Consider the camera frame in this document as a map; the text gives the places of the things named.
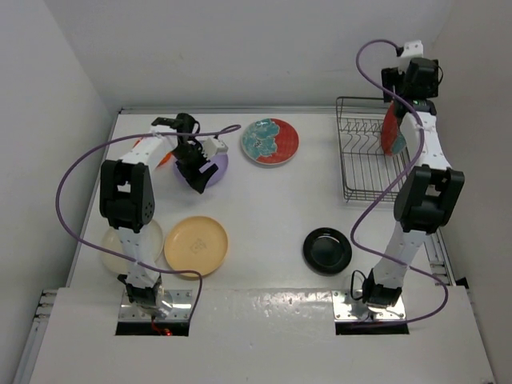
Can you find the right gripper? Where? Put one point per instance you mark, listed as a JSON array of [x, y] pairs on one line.
[[391, 78]]

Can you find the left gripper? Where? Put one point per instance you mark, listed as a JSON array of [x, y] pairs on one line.
[[197, 179]]

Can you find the purple plate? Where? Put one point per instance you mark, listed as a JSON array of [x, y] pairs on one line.
[[220, 160]]

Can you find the orange plate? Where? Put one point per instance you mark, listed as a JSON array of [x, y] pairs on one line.
[[164, 159]]

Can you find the red teal floral plate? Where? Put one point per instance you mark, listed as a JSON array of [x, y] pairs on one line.
[[391, 139], [270, 142]]

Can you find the yellow plate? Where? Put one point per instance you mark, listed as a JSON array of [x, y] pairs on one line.
[[197, 243]]

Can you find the cream white plate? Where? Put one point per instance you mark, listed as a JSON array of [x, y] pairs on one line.
[[111, 241]]

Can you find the black plate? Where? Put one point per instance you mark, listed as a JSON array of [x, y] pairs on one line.
[[327, 251]]

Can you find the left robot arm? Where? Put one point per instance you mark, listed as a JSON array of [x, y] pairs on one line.
[[127, 197]]

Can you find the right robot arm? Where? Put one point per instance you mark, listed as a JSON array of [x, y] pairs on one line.
[[429, 194]]

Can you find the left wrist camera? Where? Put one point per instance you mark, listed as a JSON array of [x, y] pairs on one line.
[[213, 146]]

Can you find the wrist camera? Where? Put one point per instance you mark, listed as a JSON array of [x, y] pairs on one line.
[[411, 49], [213, 146]]

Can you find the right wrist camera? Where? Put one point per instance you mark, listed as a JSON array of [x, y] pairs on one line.
[[411, 49]]

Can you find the metal wire dish rack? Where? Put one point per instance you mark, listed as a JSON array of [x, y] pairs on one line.
[[365, 169]]

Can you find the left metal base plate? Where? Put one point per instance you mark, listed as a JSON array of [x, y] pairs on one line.
[[173, 306]]

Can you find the metal base plate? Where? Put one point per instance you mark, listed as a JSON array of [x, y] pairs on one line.
[[173, 306], [347, 309]]

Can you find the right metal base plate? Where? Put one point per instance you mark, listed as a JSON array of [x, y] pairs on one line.
[[347, 309]]

